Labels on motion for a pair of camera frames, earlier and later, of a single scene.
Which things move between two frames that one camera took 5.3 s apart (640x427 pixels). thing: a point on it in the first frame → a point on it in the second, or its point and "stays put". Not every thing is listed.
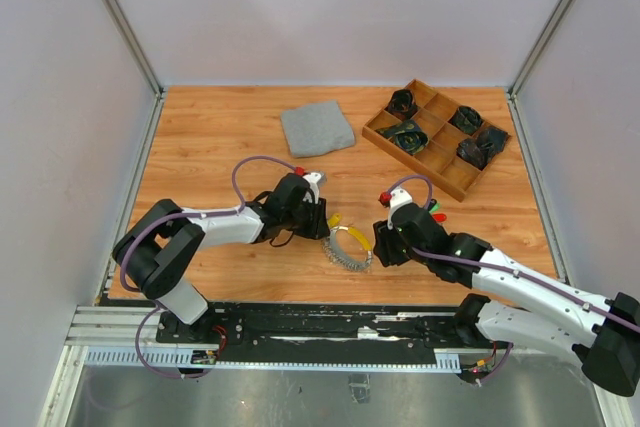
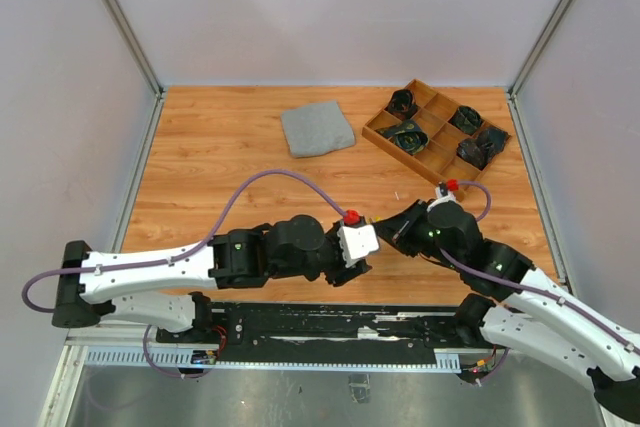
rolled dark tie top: (401, 102) stays put
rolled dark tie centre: (407, 136) stays put
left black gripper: (318, 227) → (343, 275)
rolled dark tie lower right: (488, 143) stays put
